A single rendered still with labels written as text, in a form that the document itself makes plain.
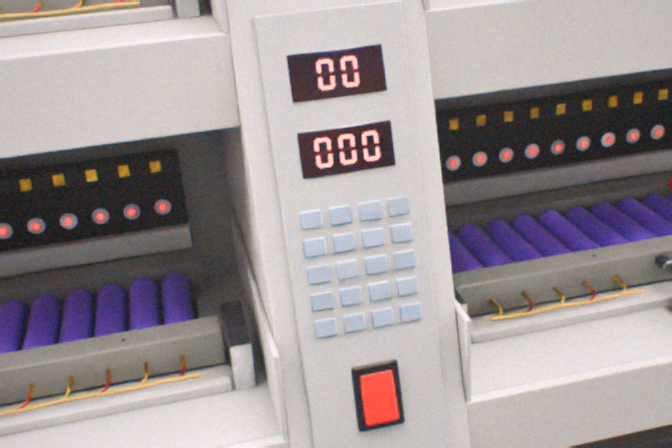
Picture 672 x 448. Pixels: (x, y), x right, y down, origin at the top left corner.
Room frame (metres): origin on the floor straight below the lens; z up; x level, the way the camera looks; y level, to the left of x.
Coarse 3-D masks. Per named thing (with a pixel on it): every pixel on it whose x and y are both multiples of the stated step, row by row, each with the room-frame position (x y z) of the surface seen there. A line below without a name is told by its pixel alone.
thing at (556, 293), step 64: (448, 128) 0.58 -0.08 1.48; (512, 128) 0.59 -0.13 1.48; (576, 128) 0.60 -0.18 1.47; (640, 128) 0.61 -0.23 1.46; (448, 192) 0.58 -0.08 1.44; (512, 192) 0.59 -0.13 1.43; (576, 192) 0.59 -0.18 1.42; (640, 192) 0.59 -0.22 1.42; (512, 256) 0.52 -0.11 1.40; (576, 256) 0.50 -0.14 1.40; (640, 256) 0.49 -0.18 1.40; (512, 320) 0.47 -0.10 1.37; (576, 320) 0.46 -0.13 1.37; (640, 320) 0.46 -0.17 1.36; (512, 384) 0.41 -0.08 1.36; (576, 384) 0.41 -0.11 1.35; (640, 384) 0.42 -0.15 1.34
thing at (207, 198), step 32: (480, 96) 0.62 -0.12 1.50; (512, 96) 0.62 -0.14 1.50; (544, 96) 0.63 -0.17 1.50; (0, 160) 0.55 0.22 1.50; (32, 160) 0.56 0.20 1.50; (64, 160) 0.56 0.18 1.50; (192, 160) 0.58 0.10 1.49; (192, 192) 0.57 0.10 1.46; (224, 192) 0.58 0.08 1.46; (192, 224) 0.57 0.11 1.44; (224, 224) 0.58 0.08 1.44; (224, 256) 0.58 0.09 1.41
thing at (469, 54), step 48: (432, 0) 0.43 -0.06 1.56; (480, 0) 0.42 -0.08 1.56; (528, 0) 0.41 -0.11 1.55; (576, 0) 0.42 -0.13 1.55; (624, 0) 0.42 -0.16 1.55; (432, 48) 0.41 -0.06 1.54; (480, 48) 0.41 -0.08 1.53; (528, 48) 0.42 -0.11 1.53; (576, 48) 0.42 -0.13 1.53; (624, 48) 0.43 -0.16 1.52
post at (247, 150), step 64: (256, 0) 0.39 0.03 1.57; (320, 0) 0.39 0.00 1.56; (384, 0) 0.40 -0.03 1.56; (256, 64) 0.38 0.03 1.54; (256, 128) 0.38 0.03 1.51; (256, 192) 0.38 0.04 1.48; (256, 256) 0.42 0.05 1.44; (448, 256) 0.40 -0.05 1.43; (448, 320) 0.40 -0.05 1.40; (448, 384) 0.40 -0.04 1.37
